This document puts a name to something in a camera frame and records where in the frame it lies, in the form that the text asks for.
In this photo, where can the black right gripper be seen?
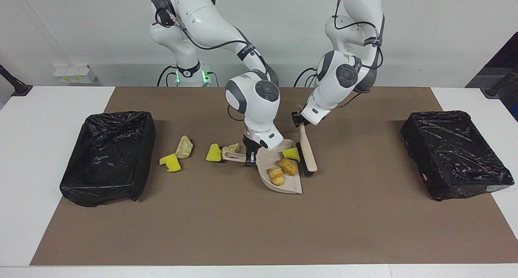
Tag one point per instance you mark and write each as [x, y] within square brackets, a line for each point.
[249, 144]

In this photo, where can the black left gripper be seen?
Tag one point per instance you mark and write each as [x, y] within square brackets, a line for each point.
[298, 118]

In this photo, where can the striped toy croissant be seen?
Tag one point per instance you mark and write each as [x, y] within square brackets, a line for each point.
[276, 176]

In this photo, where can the yellow green sponge piece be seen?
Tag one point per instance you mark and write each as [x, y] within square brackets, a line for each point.
[291, 153]

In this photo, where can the brown toy bread roll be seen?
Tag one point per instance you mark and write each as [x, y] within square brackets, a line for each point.
[288, 166]

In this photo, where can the beige hand brush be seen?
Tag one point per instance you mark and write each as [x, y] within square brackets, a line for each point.
[308, 156]

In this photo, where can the beige plastic dustpan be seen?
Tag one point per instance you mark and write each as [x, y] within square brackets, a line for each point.
[291, 185]

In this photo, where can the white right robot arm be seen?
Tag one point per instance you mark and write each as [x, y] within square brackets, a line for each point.
[255, 108]

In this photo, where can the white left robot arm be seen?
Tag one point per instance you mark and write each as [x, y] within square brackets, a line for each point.
[336, 79]

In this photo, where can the bin with black trash bag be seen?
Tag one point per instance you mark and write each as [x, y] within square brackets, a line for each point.
[105, 160]
[453, 152]

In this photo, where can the small beige foam chunk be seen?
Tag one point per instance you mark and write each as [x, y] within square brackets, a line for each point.
[230, 147]

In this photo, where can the yellow sponge wedge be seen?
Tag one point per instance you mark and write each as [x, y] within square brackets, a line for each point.
[213, 153]

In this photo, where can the large beige foam chunk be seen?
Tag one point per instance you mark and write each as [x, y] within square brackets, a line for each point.
[183, 147]

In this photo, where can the notched yellow sponge piece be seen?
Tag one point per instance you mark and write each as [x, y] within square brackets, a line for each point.
[173, 164]

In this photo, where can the brown table mat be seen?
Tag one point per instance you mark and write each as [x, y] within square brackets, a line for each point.
[243, 237]

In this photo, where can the black clamp stand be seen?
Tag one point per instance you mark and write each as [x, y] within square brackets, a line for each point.
[18, 88]
[499, 85]

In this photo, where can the dark background panel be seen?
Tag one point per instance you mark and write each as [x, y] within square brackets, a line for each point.
[506, 61]

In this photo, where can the white wall power box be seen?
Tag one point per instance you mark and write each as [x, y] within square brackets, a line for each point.
[73, 73]

